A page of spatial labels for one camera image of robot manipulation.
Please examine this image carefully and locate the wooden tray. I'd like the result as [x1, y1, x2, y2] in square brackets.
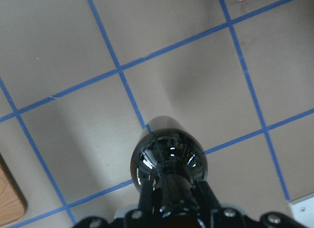
[0, 156, 27, 228]

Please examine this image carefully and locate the black wine bottle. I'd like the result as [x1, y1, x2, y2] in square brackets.
[130, 115, 208, 228]

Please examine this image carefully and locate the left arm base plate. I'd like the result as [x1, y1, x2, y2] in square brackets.
[289, 196, 314, 228]

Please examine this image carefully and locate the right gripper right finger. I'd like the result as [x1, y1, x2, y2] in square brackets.
[196, 180, 221, 211]

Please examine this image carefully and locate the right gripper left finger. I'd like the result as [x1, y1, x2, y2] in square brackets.
[138, 180, 156, 213]

